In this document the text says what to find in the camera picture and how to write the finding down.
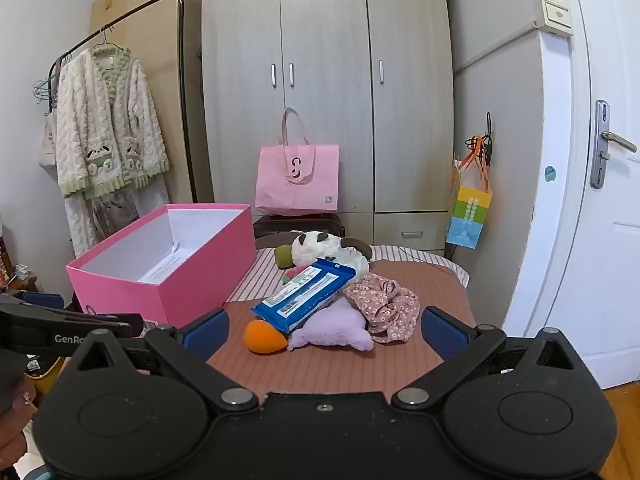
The grey wardrobe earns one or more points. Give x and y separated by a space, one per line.
325 85

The person's left hand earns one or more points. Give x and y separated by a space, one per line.
17 410

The white striped bedsheet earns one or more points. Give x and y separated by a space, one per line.
260 275

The white paper sheet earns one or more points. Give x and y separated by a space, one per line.
162 265

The yellow container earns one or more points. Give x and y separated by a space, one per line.
45 377

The white door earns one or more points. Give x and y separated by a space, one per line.
600 260

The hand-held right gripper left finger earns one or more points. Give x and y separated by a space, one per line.
207 332

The orange makeup sponge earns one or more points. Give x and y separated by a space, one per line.
262 337

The brown striped blanket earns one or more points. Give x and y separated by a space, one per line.
325 370

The cream green fleece robe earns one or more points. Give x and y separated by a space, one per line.
107 120

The black clothes rack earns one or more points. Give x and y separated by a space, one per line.
182 60

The black suitcase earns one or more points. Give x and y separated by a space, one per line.
280 227

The pink tote bag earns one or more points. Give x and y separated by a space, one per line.
297 180

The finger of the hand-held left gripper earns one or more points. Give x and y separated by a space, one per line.
110 324
42 301

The small white hanging bag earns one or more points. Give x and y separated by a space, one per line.
47 140

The grey tall cabinet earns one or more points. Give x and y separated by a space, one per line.
500 85

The blue wet wipes pack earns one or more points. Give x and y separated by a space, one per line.
300 295

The teal round sticker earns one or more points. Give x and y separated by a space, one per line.
550 174

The purple plush toy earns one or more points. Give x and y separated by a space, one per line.
335 327

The pink floral cloth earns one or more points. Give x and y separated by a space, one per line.
390 305

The colourful paper bag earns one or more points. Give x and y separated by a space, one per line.
470 215

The light wooden cabinet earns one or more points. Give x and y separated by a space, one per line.
150 20

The white brown plush dog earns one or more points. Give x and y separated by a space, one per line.
320 247

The black wall hook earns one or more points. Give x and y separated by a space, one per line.
489 130

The pink cardboard box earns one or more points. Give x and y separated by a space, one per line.
125 290

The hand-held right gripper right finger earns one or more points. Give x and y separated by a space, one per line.
440 332

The beige wall switch box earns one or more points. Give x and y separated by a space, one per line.
552 12

